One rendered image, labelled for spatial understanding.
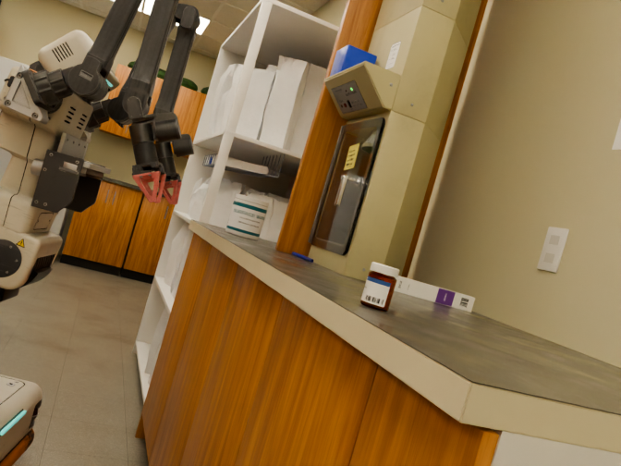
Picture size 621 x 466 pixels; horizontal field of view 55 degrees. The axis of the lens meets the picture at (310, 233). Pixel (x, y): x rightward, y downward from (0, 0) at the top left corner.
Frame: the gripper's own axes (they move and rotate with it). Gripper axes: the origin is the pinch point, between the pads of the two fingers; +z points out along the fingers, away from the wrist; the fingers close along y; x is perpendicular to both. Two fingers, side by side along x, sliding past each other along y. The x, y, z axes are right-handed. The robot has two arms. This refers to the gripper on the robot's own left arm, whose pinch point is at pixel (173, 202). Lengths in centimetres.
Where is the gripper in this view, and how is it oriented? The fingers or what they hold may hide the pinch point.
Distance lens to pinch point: 203.4
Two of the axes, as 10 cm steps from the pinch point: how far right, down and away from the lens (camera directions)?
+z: 1.8, 9.8, 0.6
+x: -9.8, 1.9, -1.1
